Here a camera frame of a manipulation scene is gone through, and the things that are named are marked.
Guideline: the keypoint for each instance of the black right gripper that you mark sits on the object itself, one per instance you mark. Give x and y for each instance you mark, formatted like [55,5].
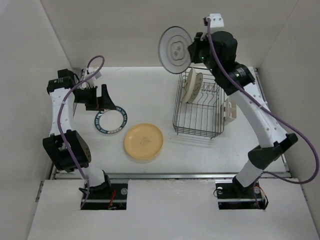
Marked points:
[194,47]

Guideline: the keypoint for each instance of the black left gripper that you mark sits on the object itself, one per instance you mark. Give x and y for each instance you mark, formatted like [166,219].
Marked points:
[100,103]

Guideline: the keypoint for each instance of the white plate dark patterned rim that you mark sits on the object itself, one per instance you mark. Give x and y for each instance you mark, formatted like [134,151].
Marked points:
[110,122]

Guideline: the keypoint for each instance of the yellow plate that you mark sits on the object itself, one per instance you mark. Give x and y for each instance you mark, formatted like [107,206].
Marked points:
[144,141]

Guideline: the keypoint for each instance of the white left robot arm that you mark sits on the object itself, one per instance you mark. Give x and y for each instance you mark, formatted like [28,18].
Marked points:
[65,147]

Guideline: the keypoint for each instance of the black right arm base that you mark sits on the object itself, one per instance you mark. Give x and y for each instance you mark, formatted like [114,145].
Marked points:
[251,198]

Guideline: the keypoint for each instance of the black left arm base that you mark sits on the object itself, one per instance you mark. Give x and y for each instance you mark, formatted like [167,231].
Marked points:
[113,197]

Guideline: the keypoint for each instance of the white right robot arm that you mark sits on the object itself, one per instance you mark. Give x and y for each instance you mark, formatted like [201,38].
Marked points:
[236,84]

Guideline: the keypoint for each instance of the cream white plate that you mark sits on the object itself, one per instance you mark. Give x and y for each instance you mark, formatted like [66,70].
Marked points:
[189,85]

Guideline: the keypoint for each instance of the beige cutlery holder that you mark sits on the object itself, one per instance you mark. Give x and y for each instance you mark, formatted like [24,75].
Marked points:
[228,111]

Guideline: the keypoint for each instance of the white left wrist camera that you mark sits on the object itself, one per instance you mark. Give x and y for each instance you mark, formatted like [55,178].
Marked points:
[91,78]

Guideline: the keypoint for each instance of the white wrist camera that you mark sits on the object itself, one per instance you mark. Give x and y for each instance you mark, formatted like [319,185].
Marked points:
[215,20]
[91,78]

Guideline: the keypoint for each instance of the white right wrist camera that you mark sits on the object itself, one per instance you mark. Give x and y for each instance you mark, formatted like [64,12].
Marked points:
[215,20]

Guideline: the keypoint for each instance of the grey wire dish rack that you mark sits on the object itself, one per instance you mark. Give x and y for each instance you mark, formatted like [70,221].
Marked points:
[202,117]

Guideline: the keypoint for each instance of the aluminium rail front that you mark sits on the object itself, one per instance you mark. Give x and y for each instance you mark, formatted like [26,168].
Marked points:
[60,182]

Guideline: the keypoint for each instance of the aluminium rail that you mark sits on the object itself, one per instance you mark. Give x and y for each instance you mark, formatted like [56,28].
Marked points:
[268,130]
[60,182]

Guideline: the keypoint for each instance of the aluminium rail right side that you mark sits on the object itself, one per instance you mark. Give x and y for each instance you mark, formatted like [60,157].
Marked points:
[268,130]

